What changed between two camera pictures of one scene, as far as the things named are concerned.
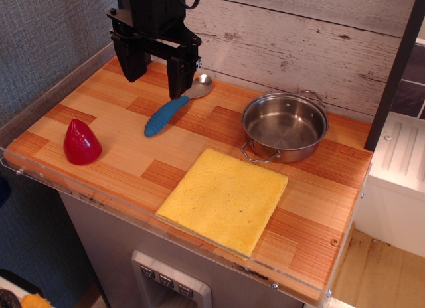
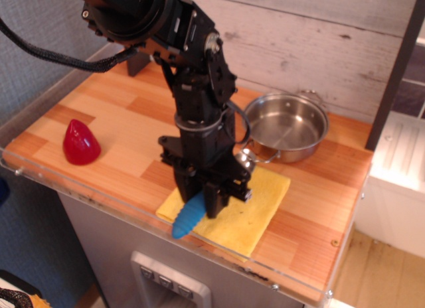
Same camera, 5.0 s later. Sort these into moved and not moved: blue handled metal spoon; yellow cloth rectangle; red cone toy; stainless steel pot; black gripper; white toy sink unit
Moved: black gripper; blue handled metal spoon
Not moved: yellow cloth rectangle; red cone toy; stainless steel pot; white toy sink unit
